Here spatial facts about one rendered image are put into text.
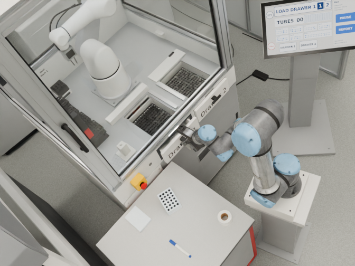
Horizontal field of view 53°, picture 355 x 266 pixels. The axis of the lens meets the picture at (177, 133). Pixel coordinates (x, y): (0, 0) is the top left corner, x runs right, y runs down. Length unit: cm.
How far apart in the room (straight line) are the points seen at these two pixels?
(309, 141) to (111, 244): 169
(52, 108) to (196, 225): 96
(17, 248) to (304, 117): 221
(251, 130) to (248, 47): 241
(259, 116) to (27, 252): 91
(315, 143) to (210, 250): 140
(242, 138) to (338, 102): 201
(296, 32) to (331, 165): 113
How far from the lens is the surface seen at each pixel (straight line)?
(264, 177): 150
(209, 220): 191
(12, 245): 130
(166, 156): 197
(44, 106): 135
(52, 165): 343
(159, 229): 195
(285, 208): 182
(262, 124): 129
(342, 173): 287
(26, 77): 127
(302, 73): 248
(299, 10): 218
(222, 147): 166
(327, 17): 220
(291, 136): 295
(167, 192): 199
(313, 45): 220
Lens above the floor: 255
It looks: 55 degrees down
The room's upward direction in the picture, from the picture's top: 23 degrees counter-clockwise
